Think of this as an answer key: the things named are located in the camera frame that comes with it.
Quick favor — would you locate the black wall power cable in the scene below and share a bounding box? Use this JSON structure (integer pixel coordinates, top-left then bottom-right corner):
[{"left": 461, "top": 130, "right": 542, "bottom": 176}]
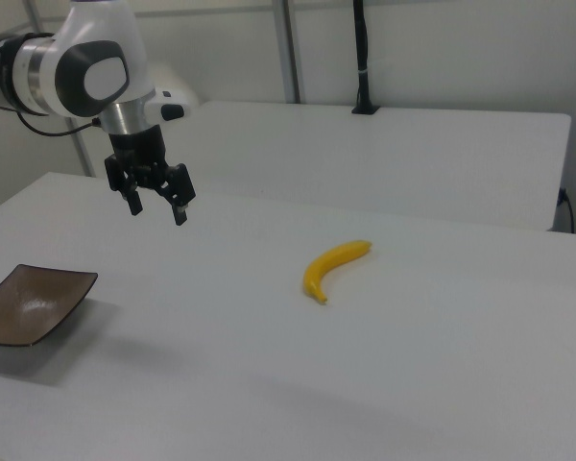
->
[{"left": 556, "top": 187, "right": 576, "bottom": 234}]

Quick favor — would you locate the yellow banana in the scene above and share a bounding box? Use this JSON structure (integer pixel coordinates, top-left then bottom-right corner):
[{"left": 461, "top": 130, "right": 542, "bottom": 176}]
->
[{"left": 301, "top": 239, "right": 373, "bottom": 304}]

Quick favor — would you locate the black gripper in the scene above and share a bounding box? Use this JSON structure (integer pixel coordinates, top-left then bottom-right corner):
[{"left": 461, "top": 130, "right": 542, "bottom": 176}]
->
[{"left": 104, "top": 123, "right": 197, "bottom": 227}]

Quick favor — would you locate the black pole with clamp base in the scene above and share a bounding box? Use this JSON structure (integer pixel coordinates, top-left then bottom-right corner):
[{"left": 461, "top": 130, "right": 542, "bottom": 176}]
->
[{"left": 350, "top": 0, "right": 381, "bottom": 116}]

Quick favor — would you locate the dark brown square ceramic plate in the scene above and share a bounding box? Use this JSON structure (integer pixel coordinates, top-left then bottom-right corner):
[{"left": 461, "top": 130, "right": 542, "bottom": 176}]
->
[{"left": 0, "top": 263, "right": 100, "bottom": 348}]

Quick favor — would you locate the black arm cable with connector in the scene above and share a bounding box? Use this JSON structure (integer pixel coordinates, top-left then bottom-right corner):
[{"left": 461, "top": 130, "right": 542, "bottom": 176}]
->
[{"left": 0, "top": 32, "right": 102, "bottom": 138}]

